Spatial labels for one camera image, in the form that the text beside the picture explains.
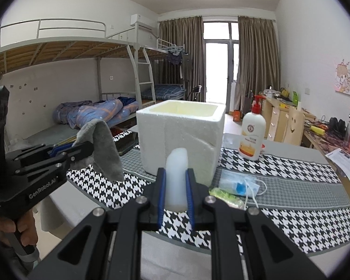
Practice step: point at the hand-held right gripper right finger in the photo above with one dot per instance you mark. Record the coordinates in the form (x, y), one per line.
(190, 198)

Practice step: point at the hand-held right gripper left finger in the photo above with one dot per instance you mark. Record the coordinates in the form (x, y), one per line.
(162, 198)

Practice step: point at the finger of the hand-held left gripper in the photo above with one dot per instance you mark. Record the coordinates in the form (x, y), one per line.
(75, 151)
(58, 149)

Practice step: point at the white translucent soft block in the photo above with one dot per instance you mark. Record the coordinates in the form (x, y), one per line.
(177, 178)

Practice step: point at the grey cloth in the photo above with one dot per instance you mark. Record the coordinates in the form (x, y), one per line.
(105, 145)

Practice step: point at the blue face mask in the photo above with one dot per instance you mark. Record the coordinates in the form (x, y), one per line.
(233, 183)

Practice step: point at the white foam box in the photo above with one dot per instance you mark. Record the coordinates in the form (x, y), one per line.
(192, 131)

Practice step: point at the person's left hand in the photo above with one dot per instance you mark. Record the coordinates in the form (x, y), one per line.
(27, 227)

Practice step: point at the green plastic wrapper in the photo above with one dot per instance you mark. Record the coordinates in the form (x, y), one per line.
(226, 197)

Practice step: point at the blue star quilt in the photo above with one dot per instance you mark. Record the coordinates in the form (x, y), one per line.
(96, 110)

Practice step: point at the black phone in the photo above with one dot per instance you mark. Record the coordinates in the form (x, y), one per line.
(127, 144)

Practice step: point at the white lotion pump bottle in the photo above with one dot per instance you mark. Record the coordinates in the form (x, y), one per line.
(252, 134)

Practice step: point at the orange bag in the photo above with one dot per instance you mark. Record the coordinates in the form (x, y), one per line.
(236, 116)

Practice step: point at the grey metal bunk bed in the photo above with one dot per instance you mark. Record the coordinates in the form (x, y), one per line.
(61, 46)
(163, 51)

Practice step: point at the black folding chair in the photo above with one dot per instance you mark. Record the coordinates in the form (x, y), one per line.
(194, 92)

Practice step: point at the blue checkered mattress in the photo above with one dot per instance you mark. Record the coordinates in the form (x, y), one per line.
(163, 90)

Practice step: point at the wooden desk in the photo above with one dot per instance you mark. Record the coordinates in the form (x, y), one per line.
(274, 116)

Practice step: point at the wooden smiley chair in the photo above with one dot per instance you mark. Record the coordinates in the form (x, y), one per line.
(294, 125)

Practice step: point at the glass balcony door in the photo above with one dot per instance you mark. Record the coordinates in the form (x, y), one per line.
(218, 70)

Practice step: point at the hanging dark clothes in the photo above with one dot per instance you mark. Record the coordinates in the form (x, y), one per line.
(175, 57)

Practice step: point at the yellow toy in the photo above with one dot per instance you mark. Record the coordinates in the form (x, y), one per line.
(316, 129)

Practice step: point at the green paper bag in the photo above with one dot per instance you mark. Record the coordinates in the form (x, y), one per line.
(295, 97)

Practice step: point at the white air conditioner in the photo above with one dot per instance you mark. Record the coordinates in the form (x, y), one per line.
(143, 22)

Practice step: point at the brown curtain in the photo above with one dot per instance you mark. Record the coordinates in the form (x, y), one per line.
(258, 64)
(189, 40)

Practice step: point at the printed paper sheet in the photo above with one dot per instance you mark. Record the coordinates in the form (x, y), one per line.
(345, 164)

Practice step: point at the pink cartoon wall picture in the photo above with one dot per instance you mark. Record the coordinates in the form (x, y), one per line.
(343, 77)

